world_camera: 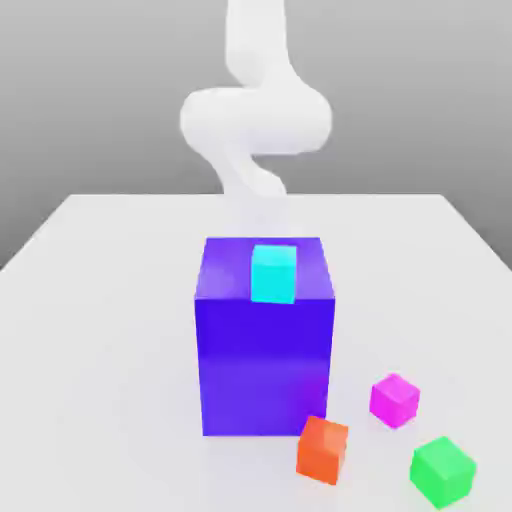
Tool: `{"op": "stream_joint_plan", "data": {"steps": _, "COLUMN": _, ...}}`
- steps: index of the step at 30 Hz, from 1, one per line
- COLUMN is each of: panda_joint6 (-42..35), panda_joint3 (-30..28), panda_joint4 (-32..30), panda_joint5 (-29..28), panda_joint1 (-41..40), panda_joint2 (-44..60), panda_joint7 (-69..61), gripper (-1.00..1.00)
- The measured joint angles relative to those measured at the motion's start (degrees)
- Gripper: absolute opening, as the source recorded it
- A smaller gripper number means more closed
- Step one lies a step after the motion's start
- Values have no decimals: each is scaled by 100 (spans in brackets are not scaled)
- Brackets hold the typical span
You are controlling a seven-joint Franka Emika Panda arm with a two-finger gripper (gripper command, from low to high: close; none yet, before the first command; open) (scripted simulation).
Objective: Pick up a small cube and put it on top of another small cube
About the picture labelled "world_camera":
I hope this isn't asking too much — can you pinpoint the small cyan cube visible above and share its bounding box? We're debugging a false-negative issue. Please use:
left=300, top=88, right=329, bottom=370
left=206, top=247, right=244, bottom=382
left=250, top=244, right=298, bottom=305

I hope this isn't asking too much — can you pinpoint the small magenta cube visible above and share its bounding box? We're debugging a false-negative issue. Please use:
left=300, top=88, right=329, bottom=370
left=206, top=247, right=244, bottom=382
left=368, top=372, right=422, bottom=430

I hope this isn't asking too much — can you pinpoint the small orange cube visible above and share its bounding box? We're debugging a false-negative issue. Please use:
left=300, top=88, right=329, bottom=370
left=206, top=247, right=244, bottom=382
left=295, top=414, right=350, bottom=487

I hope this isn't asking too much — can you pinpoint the small green cube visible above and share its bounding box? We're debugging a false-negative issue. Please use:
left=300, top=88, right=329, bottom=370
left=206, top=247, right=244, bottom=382
left=408, top=435, right=478, bottom=511

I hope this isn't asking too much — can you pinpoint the large purple box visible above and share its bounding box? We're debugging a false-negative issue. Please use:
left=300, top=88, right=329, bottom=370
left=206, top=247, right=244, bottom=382
left=193, top=236, right=336, bottom=438

